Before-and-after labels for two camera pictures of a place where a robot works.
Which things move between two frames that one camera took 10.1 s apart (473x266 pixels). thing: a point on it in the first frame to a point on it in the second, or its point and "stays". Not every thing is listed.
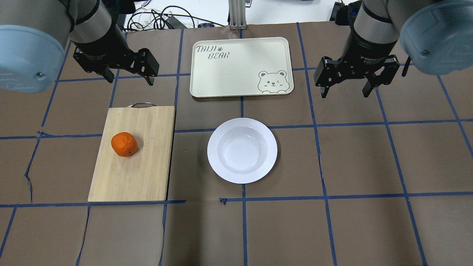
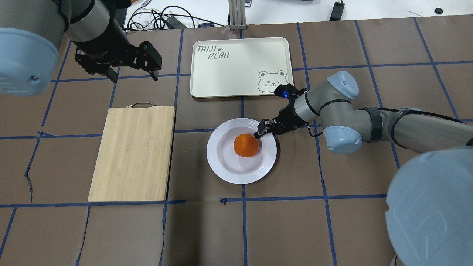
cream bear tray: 240,67 stays
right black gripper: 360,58 to 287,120
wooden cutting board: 143,176 stays
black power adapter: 173,23 stays
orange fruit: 124,144 to 245,145
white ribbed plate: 242,150 stays
